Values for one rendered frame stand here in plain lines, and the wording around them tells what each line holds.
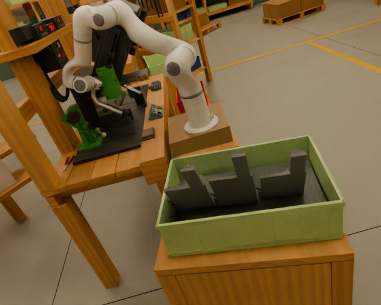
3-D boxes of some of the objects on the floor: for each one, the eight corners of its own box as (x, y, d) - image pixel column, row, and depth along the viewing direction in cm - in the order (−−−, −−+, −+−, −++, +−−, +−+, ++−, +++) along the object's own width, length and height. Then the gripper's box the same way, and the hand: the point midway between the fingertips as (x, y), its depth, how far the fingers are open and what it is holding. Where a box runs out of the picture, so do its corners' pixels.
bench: (187, 151, 327) (164, 75, 282) (204, 265, 200) (165, 159, 155) (127, 167, 332) (94, 95, 287) (106, 289, 204) (39, 192, 159)
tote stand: (318, 266, 179) (313, 159, 138) (349, 365, 136) (354, 253, 95) (207, 275, 193) (173, 181, 152) (203, 367, 150) (153, 271, 109)
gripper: (73, 82, 177) (83, 80, 194) (98, 96, 179) (106, 93, 197) (78, 71, 175) (87, 70, 193) (103, 85, 177) (111, 83, 195)
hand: (96, 82), depth 193 cm, fingers closed on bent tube, 3 cm apart
